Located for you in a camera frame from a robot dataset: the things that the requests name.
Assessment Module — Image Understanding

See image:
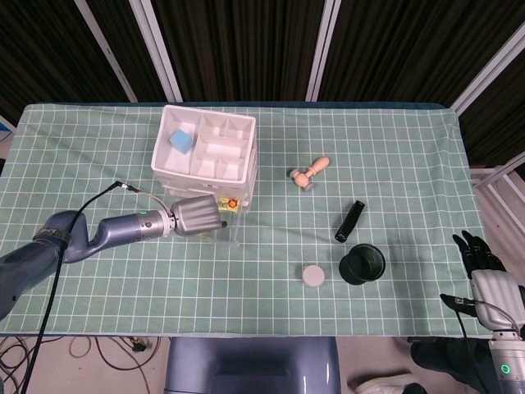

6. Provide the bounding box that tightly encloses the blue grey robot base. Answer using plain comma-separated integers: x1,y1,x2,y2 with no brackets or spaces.
163,337,341,394

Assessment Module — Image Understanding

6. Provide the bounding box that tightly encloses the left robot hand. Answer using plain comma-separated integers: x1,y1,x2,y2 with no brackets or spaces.
168,195,228,238

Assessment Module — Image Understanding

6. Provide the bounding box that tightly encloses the clear plastic drawer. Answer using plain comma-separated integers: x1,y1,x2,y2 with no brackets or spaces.
157,190,243,248

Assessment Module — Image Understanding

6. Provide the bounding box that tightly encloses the thin grey floor cable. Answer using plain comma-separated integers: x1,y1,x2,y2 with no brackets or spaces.
68,336,160,394

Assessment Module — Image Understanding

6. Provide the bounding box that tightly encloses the white partition post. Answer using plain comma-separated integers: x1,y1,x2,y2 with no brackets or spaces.
305,0,342,103
75,0,139,103
129,0,184,103
450,31,525,119

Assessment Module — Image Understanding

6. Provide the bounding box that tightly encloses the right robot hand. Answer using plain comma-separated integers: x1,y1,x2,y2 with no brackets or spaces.
439,229,525,329

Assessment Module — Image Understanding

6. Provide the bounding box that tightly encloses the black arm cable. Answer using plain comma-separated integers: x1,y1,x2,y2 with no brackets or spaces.
19,181,173,394
453,298,518,394

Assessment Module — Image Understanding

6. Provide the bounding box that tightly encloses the white shoe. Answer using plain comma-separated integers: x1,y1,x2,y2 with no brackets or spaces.
348,371,416,394

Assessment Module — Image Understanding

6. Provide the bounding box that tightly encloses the black arm strap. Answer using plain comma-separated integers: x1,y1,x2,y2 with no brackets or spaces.
33,227,69,248

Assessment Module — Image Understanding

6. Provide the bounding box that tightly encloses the white plastic drawer cabinet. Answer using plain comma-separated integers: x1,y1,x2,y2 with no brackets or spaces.
150,104,259,214

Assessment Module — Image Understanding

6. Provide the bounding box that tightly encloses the white jar grey lid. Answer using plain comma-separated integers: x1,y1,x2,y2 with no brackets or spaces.
302,264,326,288

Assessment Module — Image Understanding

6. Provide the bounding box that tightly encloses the black mesh pen cup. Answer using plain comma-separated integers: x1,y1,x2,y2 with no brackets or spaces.
338,243,387,286

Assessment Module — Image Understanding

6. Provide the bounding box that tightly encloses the blue foam block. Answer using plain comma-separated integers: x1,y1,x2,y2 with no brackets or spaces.
169,129,194,156

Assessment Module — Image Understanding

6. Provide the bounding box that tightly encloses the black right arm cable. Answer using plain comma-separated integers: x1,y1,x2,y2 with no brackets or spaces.
453,298,518,394

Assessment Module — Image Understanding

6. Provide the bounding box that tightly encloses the wooden massage roller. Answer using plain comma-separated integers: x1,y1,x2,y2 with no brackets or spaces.
286,155,331,192

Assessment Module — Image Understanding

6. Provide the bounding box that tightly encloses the white metal frame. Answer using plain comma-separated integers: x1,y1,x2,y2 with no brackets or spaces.
470,151,525,233

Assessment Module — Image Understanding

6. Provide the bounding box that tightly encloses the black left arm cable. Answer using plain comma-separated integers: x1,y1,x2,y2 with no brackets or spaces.
19,181,173,394

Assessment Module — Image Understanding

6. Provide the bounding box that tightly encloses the green checkered tablecloth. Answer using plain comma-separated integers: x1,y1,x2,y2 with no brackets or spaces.
0,102,489,338

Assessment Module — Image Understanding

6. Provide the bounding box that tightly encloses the black stapler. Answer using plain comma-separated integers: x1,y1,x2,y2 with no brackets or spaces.
334,199,366,243

